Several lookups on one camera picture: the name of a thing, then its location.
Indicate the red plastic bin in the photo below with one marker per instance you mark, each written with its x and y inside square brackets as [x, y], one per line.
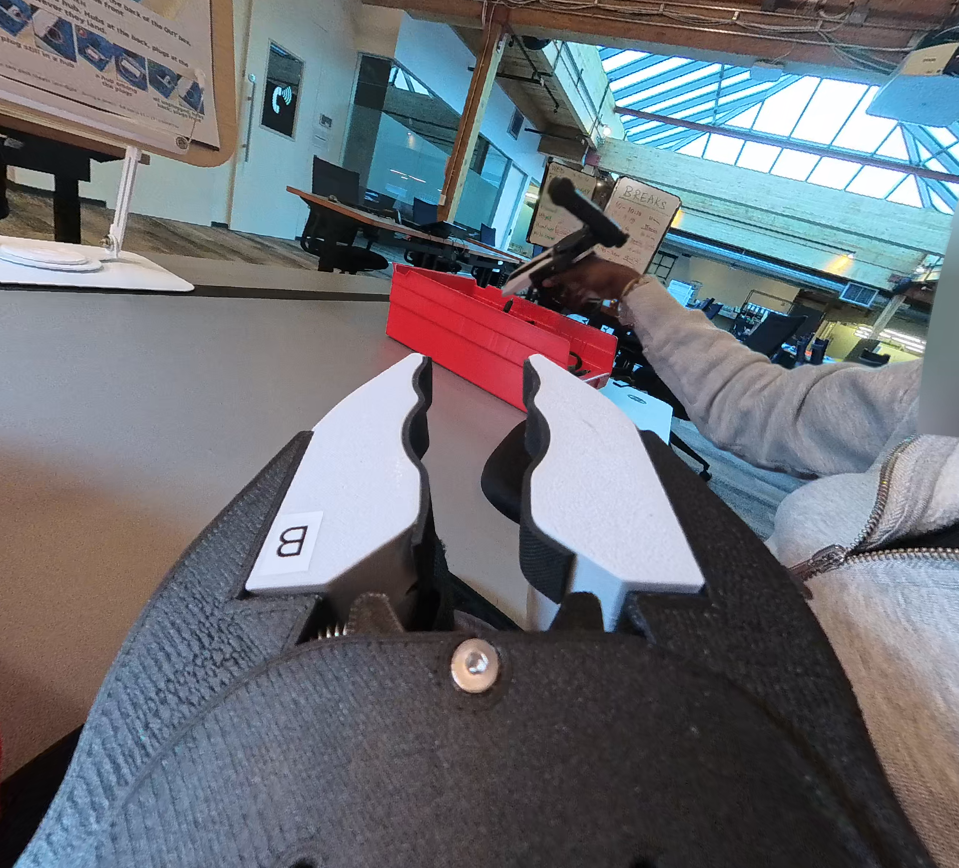
[464, 328]

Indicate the white overhead fixture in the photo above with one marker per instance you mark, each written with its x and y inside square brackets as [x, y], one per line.
[910, 96]

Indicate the printed instruction sheet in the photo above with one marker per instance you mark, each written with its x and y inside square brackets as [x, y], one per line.
[112, 21]

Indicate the white sign stand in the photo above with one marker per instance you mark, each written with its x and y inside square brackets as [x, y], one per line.
[112, 276]

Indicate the white box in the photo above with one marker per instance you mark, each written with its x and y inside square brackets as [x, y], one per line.
[644, 411]

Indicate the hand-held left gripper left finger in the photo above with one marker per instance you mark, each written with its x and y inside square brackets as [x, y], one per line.
[352, 493]

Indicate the long wooden table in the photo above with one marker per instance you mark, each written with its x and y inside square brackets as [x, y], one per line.
[352, 205]

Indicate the person's right forearm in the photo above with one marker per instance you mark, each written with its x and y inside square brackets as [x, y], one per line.
[749, 388]

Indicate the black office chair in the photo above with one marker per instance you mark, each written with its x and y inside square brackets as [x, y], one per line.
[333, 175]
[779, 332]

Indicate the black wall sign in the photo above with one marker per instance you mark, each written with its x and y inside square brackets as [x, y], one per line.
[282, 100]

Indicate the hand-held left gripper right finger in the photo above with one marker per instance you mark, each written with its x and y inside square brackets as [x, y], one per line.
[614, 501]

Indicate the tan rounded board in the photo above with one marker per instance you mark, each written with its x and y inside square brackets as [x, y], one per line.
[223, 59]

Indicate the person's grey zip hoodie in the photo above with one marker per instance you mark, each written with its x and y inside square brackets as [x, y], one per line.
[899, 621]

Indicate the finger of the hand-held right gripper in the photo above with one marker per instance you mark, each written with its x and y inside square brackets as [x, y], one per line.
[536, 271]

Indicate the black foam pad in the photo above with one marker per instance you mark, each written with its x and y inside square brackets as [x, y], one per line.
[502, 471]

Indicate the black-framed whiteboard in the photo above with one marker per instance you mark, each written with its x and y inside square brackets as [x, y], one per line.
[551, 220]
[648, 216]

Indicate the person's right hand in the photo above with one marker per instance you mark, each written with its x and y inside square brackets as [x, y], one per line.
[592, 281]

